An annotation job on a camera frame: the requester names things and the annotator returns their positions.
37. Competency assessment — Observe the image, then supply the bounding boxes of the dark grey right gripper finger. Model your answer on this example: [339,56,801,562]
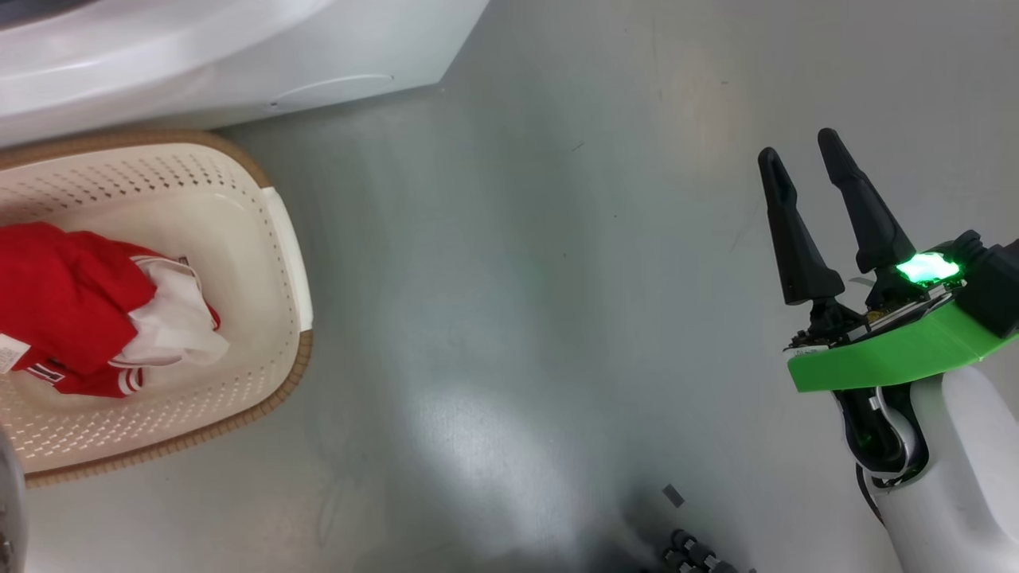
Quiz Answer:
[758,147,846,306]
[818,128,918,274]

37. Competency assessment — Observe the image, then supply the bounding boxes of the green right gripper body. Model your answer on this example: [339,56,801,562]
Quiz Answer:
[784,253,1019,393]

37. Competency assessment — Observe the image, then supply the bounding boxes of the red garment with white stripes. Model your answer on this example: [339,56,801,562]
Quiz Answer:
[0,222,221,399]

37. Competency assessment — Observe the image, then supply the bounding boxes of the washing machine round door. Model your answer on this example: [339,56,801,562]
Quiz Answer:
[0,430,29,573]

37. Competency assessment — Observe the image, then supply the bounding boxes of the white front-load washing machine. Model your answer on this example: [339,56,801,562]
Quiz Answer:
[0,0,490,148]

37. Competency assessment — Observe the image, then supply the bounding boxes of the round white filter cover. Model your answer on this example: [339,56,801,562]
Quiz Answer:
[271,74,395,108]

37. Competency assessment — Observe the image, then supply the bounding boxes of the cream perforated laundry basket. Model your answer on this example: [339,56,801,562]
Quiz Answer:
[0,130,314,489]

